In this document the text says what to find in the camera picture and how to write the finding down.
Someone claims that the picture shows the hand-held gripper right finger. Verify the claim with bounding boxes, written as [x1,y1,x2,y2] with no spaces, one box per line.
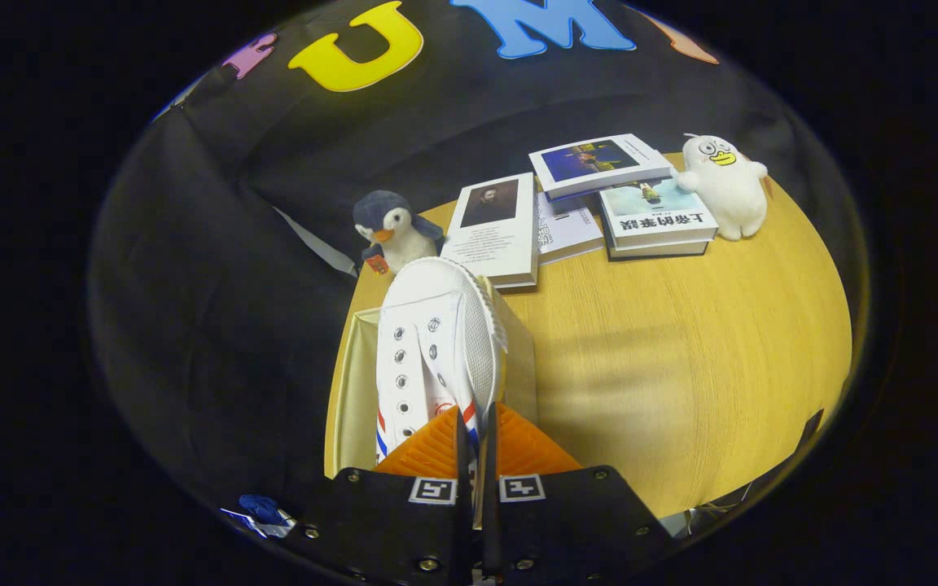
[481,400,676,586]

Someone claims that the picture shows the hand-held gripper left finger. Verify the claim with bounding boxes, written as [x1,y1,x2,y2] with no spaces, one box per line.
[286,407,474,586]

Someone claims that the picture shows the beige fabric storage box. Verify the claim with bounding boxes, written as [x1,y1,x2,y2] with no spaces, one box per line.
[322,277,539,481]

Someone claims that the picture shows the white canvas shoe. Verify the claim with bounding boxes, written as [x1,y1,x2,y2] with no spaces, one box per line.
[375,256,509,530]

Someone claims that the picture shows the penguin plush toy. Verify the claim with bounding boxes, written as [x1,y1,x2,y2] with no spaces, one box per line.
[353,190,445,276]

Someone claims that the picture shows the white book with text cover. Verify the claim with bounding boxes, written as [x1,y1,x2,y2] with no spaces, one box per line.
[536,191,605,266]

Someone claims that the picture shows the book with portrait cover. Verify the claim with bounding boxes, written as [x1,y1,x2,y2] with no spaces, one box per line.
[441,172,539,291]

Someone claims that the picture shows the thick book pale blue cover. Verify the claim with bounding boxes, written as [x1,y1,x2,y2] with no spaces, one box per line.
[598,177,720,250]

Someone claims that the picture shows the book with blue picture cover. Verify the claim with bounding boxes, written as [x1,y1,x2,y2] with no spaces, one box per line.
[528,133,673,201]

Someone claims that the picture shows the white duck plush toy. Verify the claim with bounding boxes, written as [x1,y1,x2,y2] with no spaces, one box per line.
[673,133,769,242]

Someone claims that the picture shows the black backdrop cloth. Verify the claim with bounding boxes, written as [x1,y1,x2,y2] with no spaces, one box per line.
[86,0,873,522]

